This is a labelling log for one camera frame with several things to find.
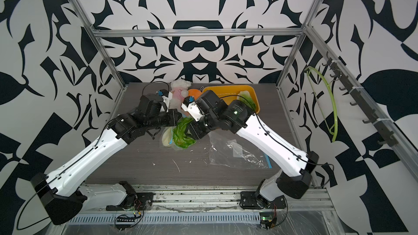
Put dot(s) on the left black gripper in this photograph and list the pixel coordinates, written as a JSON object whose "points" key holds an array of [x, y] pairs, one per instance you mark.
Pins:
{"points": [[174, 117]]}

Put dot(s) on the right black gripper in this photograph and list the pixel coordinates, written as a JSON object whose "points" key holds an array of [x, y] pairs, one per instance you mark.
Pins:
{"points": [[196, 130]]}

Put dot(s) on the yellow plastic tray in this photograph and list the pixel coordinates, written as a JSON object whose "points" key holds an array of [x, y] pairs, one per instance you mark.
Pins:
{"points": [[229, 93]]}

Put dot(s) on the clear zipper bag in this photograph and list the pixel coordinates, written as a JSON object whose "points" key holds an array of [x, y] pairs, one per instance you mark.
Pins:
{"points": [[233, 151], [174, 147]]}

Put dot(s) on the chinese cabbage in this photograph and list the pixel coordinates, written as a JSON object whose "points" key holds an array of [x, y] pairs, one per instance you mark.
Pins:
{"points": [[180, 137], [167, 137], [246, 98]]}

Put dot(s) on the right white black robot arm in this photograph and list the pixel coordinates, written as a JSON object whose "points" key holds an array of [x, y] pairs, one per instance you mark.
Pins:
{"points": [[296, 166]]}

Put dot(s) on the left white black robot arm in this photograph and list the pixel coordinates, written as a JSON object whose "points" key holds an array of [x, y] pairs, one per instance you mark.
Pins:
{"points": [[62, 192]]}

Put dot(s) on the orange plush toy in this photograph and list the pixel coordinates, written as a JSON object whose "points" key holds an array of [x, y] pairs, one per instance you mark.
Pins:
{"points": [[195, 93]]}

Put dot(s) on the white teddy bear pink shirt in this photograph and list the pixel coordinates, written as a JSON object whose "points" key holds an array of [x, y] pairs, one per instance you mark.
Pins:
{"points": [[180, 92]]}

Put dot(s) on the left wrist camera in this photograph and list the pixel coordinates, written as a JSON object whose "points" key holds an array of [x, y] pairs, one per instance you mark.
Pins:
{"points": [[166, 97]]}

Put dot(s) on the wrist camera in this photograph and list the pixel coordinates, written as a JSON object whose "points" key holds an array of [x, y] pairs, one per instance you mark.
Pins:
{"points": [[166, 97], [189, 105]]}

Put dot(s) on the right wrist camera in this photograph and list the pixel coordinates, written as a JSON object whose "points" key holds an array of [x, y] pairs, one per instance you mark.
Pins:
{"points": [[189, 105]]}

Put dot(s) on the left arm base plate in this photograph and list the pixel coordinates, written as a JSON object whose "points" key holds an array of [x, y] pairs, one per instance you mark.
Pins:
{"points": [[133, 200]]}

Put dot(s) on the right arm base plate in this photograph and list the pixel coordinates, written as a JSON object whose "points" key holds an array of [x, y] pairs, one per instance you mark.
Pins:
{"points": [[252, 200]]}

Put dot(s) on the aluminium frame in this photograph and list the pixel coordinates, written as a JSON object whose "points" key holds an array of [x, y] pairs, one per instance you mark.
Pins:
{"points": [[374, 188]]}

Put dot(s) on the black wall hook rack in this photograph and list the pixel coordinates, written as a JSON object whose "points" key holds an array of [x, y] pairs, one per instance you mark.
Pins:
{"points": [[363, 100]]}

